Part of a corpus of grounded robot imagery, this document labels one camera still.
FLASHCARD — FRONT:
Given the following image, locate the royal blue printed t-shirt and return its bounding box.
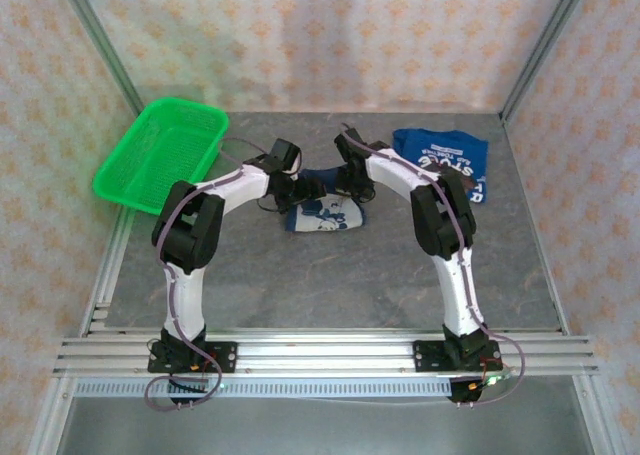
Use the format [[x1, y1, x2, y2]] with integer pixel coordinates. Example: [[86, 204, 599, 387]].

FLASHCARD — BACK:
[[392, 127, 490, 205]]

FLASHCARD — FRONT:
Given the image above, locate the green plastic mesh basket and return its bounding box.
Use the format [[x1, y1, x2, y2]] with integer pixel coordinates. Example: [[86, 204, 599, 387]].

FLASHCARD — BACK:
[[92, 97, 231, 216]]

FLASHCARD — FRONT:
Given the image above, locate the aluminium frame post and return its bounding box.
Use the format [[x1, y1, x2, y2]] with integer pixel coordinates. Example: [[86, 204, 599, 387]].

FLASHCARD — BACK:
[[53, 0, 147, 118], [499, 0, 595, 120]]

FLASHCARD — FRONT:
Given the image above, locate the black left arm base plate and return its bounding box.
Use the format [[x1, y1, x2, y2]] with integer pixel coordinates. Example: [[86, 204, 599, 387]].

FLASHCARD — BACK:
[[147, 340, 238, 375]]

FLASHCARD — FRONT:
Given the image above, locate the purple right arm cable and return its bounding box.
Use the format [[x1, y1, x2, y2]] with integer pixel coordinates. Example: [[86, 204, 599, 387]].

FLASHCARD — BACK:
[[338, 121, 527, 408]]

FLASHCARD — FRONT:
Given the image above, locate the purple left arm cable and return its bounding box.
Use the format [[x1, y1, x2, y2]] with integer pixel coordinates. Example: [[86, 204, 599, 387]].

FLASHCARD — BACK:
[[143, 136, 268, 412]]

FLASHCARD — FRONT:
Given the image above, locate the slotted grey cable duct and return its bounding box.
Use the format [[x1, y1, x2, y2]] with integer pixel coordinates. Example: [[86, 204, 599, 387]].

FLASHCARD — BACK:
[[73, 377, 454, 400]]

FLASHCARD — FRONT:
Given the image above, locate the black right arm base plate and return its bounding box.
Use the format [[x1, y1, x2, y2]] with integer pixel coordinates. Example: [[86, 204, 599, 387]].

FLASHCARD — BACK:
[[412, 338, 503, 374]]

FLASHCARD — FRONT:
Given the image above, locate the navy blue t-shirt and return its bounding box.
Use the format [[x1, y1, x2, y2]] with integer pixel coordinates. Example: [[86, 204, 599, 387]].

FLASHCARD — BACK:
[[283, 166, 368, 234]]

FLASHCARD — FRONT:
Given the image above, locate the aluminium mounting rail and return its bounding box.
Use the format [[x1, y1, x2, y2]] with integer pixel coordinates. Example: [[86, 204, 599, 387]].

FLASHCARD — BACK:
[[53, 331, 599, 377]]

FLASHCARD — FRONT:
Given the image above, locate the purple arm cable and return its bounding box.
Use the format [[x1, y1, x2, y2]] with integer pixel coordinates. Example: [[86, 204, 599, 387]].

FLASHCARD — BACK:
[[338, 121, 527, 408], [143, 136, 268, 412]]

